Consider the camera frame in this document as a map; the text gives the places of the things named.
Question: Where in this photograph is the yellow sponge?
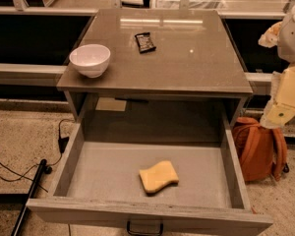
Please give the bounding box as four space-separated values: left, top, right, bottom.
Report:
139 160 179 194

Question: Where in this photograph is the white bowl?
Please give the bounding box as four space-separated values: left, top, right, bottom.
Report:
69 44 111 78

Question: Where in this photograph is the black floor cable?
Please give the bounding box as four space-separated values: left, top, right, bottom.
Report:
0 118 75 193

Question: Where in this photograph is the grey cabinet with counter top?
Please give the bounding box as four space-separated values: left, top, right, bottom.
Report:
58 10 252 144

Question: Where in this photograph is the black power adapter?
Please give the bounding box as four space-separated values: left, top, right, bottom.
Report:
58 137 69 153

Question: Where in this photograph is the orange backpack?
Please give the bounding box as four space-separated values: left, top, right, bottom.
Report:
232 117 287 182

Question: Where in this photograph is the open grey top drawer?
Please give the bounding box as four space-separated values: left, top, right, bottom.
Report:
26 93 274 236

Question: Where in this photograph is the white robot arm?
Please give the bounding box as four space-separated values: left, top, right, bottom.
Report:
258 4 295 129

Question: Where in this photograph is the black metal bar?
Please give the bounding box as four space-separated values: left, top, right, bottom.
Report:
11 159 47 236

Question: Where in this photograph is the black drawer handle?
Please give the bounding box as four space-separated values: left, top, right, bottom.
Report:
126 220 164 236

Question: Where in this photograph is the black snack packet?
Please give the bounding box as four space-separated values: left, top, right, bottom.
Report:
135 32 156 53

